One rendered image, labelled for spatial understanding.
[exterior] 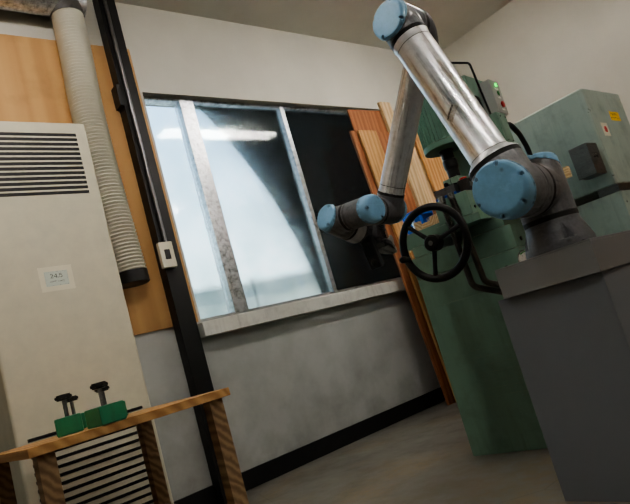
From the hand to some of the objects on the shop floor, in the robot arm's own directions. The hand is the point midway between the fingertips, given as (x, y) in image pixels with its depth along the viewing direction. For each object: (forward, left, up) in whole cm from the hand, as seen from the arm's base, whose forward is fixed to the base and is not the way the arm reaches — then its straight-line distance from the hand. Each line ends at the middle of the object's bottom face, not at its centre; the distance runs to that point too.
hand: (394, 252), depth 218 cm
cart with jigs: (+47, +99, -82) cm, 137 cm away
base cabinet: (-1, -56, -81) cm, 99 cm away
